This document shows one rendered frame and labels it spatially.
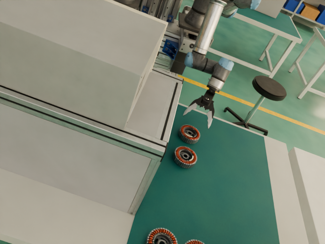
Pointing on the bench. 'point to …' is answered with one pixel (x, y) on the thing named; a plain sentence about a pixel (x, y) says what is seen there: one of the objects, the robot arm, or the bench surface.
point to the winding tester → (79, 54)
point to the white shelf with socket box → (310, 191)
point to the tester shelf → (79, 123)
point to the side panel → (154, 165)
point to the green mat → (211, 188)
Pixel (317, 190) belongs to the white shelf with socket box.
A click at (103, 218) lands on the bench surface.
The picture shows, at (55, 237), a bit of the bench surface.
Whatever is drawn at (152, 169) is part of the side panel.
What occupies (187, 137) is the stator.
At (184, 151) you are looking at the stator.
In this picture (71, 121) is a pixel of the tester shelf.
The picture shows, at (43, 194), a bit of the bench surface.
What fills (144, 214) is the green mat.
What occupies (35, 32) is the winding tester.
